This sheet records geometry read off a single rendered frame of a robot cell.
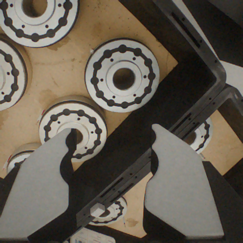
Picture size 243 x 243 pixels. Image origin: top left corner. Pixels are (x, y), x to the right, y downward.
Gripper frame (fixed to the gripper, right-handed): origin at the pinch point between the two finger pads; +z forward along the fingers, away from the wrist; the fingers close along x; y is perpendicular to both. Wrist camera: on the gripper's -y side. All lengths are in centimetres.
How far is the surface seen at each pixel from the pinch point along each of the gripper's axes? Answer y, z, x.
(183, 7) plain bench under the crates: -10.2, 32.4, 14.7
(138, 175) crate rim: 11.1, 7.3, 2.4
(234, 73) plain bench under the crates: 4.9, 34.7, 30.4
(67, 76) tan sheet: 0.1, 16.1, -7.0
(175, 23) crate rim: -6.4, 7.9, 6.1
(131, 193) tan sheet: 26.0, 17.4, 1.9
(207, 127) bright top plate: 9.8, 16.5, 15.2
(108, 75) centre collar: -0.3, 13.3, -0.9
